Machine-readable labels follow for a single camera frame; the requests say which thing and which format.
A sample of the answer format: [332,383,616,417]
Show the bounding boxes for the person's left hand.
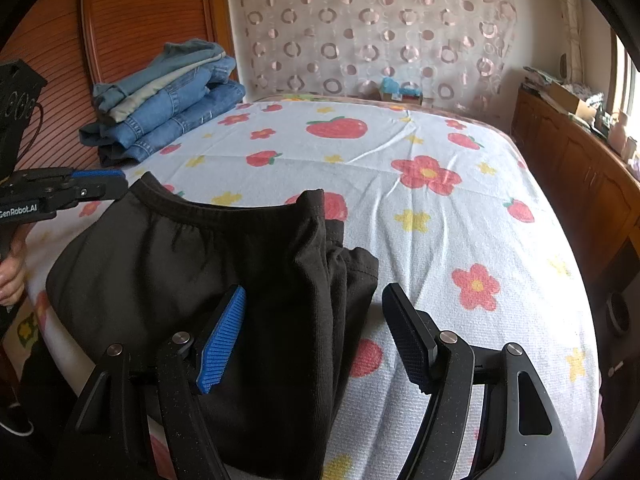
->
[0,224,32,308]

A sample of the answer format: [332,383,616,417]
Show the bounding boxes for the white strawberry flower bed sheet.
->
[27,99,599,479]

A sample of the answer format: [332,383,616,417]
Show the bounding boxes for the brown wooden louvered wardrobe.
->
[1,0,233,169]

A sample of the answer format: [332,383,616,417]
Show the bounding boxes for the sheer circle pattern curtain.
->
[229,0,518,115]

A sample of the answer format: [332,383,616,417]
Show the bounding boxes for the stack of folded blue jeans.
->
[79,39,245,167]

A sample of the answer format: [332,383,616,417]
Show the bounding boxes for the blue item on small box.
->
[380,77,423,105]

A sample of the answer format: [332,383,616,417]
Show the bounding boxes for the cardboard box on cabinet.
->
[546,82,597,124]

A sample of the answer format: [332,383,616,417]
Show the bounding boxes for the long wooden cabinet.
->
[511,86,639,286]

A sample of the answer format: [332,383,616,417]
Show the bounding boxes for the dark waste bin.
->
[604,292,631,339]

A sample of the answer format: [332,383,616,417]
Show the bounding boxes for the black pants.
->
[46,174,378,479]

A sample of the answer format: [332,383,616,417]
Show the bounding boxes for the bright window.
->
[608,30,639,139]

